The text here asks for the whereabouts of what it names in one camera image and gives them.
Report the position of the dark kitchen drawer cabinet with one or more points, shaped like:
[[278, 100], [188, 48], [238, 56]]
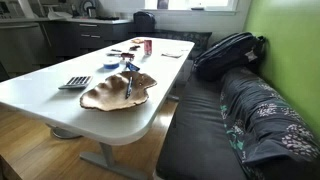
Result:
[[90, 35]]

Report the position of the wooden bowl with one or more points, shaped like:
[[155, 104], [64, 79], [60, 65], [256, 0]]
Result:
[[110, 95]]

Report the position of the blue white round container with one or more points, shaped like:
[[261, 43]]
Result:
[[111, 64]]

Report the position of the black backpack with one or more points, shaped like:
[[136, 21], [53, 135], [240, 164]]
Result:
[[226, 55]]

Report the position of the blue pen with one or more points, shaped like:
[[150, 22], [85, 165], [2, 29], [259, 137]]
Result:
[[128, 88]]

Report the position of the dark red packet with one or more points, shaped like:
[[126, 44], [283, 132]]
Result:
[[134, 48]]

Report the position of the black bag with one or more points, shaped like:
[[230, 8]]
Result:
[[144, 21]]

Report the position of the grey dishwasher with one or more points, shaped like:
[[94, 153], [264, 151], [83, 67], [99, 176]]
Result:
[[21, 46]]

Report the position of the round grey table base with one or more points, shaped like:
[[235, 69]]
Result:
[[63, 133]]

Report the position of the blue packet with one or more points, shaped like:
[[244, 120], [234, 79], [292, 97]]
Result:
[[132, 66]]

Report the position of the white paper napkin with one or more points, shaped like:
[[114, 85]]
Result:
[[171, 54]]

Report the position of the orange snack item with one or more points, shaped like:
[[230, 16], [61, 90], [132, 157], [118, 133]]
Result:
[[137, 41]]

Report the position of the red drink can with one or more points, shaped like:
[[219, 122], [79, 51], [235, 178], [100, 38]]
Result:
[[148, 47]]

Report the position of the grey calculator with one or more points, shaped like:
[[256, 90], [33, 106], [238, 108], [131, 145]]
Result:
[[76, 82]]

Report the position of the white window frame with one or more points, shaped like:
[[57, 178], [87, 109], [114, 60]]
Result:
[[200, 9]]

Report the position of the black plastic fork packet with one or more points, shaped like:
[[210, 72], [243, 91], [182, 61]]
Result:
[[114, 52]]

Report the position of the grey table leg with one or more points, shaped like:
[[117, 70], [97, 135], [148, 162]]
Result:
[[108, 158]]

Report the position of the dark floral blanket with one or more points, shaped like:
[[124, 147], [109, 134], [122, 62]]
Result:
[[266, 126]]

